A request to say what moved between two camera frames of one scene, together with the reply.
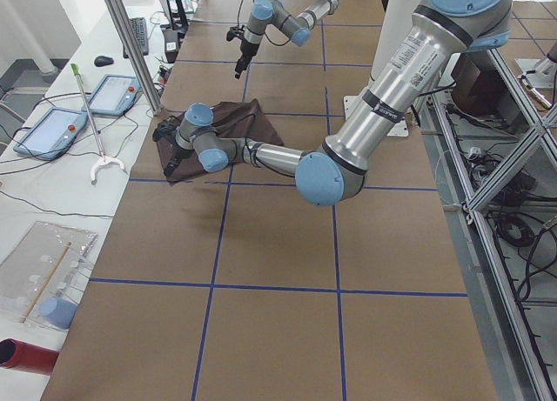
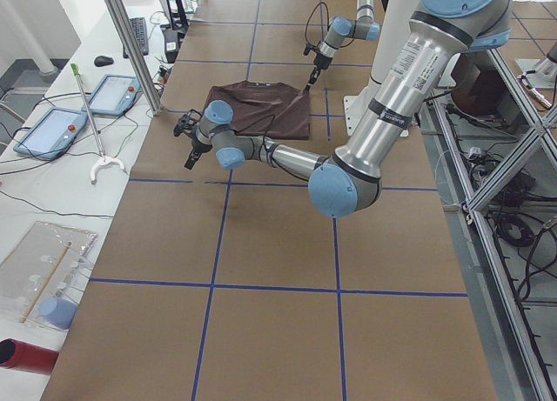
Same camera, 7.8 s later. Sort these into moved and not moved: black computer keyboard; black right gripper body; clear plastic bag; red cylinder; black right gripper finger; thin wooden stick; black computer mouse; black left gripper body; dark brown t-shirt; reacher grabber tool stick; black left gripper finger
Moved: black right gripper body; black left gripper body; black right gripper finger; black left gripper finger; dark brown t-shirt
Not moved: thin wooden stick; black computer mouse; red cylinder; black computer keyboard; clear plastic bag; reacher grabber tool stick
